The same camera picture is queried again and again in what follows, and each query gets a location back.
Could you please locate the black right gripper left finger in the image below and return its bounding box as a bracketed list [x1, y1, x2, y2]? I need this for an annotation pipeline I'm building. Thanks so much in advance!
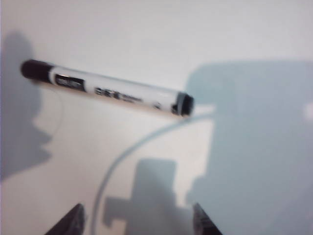
[45, 202, 87, 235]

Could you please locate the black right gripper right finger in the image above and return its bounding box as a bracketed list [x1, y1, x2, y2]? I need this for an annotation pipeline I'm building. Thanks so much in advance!
[192, 202, 224, 235]

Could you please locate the black white whiteboard marker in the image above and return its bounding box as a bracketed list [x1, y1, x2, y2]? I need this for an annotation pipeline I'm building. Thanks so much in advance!
[21, 59, 195, 117]

